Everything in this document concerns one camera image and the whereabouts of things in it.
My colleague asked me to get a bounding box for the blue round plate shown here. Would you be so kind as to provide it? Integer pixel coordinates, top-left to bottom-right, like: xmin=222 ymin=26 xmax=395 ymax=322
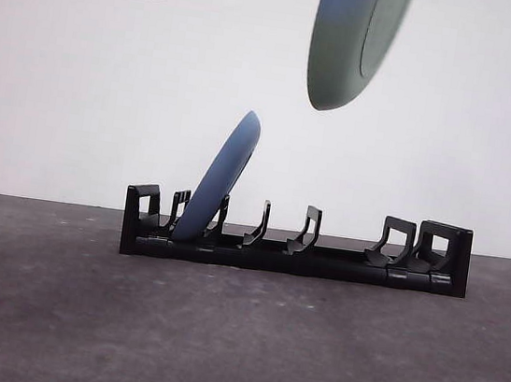
xmin=168 ymin=101 xmax=265 ymax=251

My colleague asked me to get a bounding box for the green round plate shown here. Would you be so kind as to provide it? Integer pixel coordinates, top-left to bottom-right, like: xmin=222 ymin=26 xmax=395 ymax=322
xmin=300 ymin=0 xmax=417 ymax=123

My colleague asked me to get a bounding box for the black plastic plate rack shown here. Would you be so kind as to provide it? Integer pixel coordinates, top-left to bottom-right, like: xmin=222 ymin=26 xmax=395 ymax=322
xmin=119 ymin=180 xmax=476 ymax=300

